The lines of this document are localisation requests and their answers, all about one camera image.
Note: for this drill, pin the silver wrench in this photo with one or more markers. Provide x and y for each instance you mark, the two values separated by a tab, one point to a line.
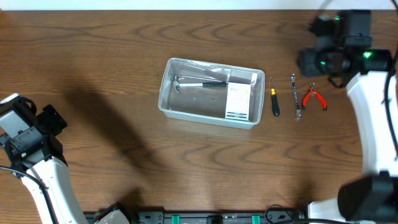
298	114

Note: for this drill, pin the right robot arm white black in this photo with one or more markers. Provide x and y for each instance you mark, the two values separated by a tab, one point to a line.
373	196

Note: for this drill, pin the white blue cardboard box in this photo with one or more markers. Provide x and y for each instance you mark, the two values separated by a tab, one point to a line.
238	101

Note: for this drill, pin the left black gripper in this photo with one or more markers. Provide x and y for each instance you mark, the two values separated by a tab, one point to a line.
50	121

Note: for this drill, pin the black mounting rail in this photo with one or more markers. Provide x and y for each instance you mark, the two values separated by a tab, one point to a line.
273	215

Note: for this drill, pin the small hammer black handle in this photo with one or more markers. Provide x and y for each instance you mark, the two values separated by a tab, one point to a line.
183	82

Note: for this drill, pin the black yellow screwdriver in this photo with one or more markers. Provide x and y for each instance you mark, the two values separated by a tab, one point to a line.
275	104

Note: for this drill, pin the clear plastic container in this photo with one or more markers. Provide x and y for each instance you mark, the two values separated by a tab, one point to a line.
208	104

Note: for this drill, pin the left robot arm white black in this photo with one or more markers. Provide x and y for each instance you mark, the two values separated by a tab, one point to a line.
36	157

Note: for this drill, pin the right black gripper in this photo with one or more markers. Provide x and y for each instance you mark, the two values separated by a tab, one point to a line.
317	53

